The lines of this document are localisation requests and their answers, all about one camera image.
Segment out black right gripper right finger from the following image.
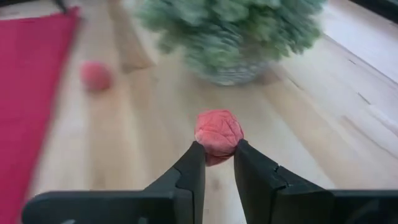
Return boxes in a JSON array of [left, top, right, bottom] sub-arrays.
[[233, 139, 398, 224]]

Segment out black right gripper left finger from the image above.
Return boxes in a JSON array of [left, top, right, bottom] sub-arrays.
[[21, 140, 206, 224]]

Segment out red ball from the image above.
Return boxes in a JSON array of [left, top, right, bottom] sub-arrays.
[[194, 108, 244, 167]]

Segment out green succulent plant in pot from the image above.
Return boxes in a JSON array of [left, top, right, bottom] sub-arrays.
[[136, 0, 326, 87]]

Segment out red cloth mat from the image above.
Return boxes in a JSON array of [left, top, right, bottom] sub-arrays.
[[0, 6, 81, 224]]

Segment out black aluminium table frame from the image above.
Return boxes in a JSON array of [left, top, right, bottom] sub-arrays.
[[349, 0, 398, 16]]

